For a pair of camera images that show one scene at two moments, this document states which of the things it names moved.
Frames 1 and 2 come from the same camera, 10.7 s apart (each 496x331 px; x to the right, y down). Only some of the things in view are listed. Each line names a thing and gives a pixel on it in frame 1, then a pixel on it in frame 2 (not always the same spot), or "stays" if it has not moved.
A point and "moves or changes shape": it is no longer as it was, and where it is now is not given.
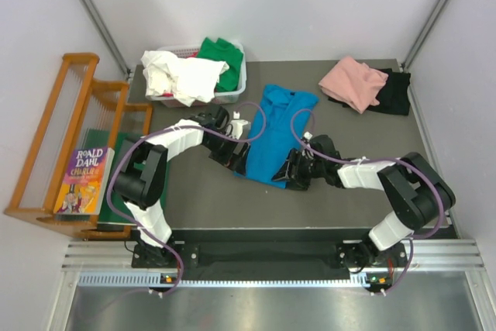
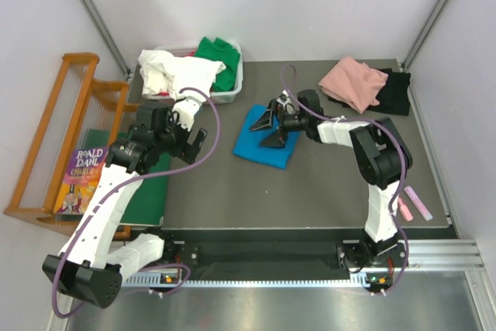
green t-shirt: x=221 y=50 stays
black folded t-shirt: x=394 y=98 stays
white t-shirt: x=190 y=80 stays
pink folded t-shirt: x=354 y=83 stays
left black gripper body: x=231 y=154 to x=180 y=140
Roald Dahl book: x=84 y=181 stays
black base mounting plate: x=266 y=256 stays
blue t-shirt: x=280 y=127 moves or changes shape
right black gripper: x=297 y=181 to x=276 y=139
